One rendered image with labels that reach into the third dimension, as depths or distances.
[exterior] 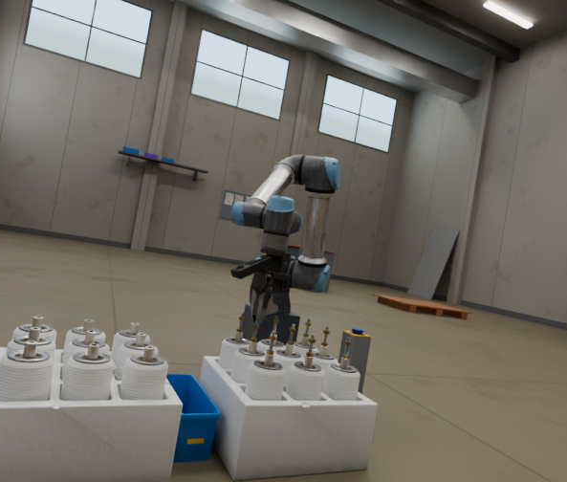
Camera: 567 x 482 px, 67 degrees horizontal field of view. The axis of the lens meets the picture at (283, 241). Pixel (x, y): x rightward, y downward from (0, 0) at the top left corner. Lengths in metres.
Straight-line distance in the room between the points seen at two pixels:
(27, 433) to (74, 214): 9.60
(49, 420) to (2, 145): 9.94
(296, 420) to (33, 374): 0.60
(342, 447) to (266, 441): 0.23
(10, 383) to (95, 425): 0.18
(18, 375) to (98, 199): 9.58
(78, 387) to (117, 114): 9.93
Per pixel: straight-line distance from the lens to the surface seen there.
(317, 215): 1.63
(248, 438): 1.11
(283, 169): 1.59
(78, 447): 1.02
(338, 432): 1.22
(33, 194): 10.59
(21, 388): 1.00
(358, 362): 1.49
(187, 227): 10.65
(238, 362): 1.22
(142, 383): 1.02
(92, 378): 1.00
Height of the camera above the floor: 0.55
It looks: 1 degrees up
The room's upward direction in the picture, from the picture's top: 10 degrees clockwise
